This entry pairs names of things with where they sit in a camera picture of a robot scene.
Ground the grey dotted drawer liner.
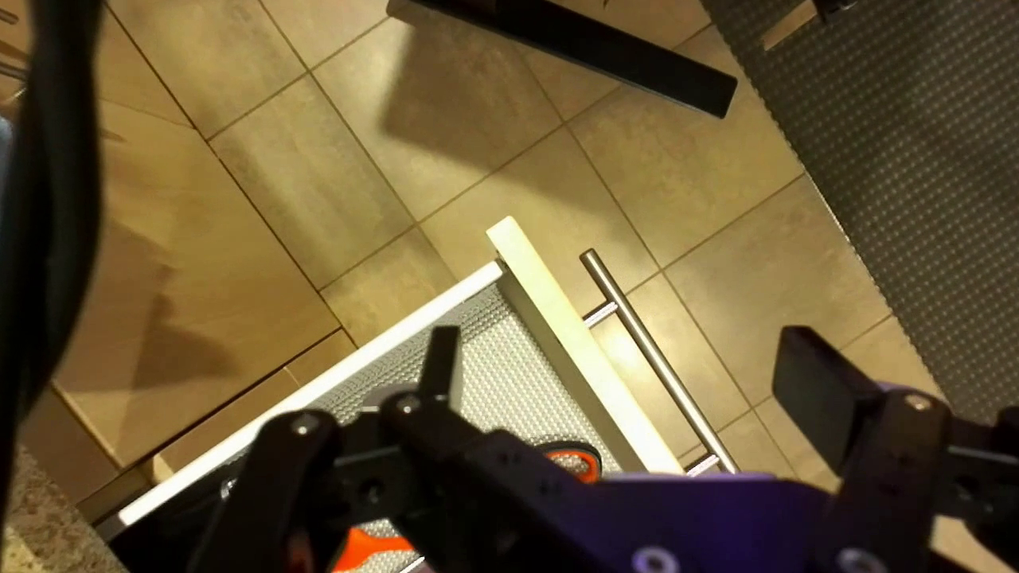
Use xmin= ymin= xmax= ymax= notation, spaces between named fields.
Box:
xmin=318 ymin=285 xmax=623 ymax=573

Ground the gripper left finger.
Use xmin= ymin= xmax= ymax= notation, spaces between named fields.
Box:
xmin=187 ymin=325 xmax=594 ymax=573

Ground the orange and black kitchen tool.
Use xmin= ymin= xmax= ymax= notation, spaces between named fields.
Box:
xmin=330 ymin=440 xmax=603 ymax=573

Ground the white kitchen unit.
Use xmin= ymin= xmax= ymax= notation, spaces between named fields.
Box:
xmin=0 ymin=216 xmax=741 ymax=573

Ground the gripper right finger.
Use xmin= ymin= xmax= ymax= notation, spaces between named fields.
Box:
xmin=771 ymin=325 xmax=1019 ymax=573

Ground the silver bar drawer handle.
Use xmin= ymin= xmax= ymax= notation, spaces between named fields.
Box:
xmin=580 ymin=248 xmax=741 ymax=477

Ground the black metal bar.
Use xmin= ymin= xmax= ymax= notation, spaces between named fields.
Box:
xmin=386 ymin=0 xmax=739 ymax=120

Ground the white drawer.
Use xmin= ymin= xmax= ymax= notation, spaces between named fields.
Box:
xmin=96 ymin=216 xmax=687 ymax=573

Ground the dark grey floor mat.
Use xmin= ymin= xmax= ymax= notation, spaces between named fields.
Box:
xmin=701 ymin=0 xmax=1019 ymax=424

